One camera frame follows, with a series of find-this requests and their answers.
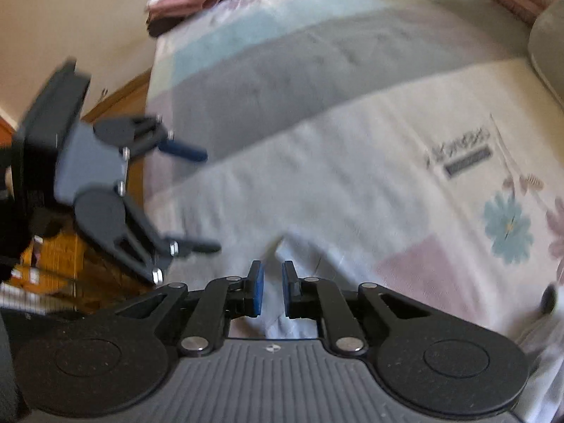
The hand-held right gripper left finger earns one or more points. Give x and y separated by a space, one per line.
255 288

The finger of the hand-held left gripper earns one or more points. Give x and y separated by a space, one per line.
194 248
185 150

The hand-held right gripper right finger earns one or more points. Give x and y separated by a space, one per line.
288 288

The grey cat face cushion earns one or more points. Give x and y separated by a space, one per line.
550 44

